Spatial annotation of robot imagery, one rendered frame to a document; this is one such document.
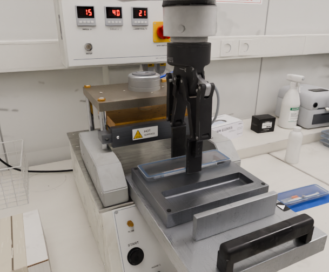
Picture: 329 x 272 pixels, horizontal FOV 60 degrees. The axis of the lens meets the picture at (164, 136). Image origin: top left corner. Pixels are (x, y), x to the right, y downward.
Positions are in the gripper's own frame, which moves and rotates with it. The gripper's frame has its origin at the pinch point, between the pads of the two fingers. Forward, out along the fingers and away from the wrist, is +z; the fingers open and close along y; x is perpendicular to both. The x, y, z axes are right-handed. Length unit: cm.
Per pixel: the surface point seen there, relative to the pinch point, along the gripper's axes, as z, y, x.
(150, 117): -3.0, -13.6, -1.7
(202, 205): 3.6, 12.6, -3.8
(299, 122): 21, -47, 89
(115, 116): -3.0, -17.8, -8.8
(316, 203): 28, -3, 48
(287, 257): 7.1, 23.8, 3.1
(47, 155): 25, -68, -24
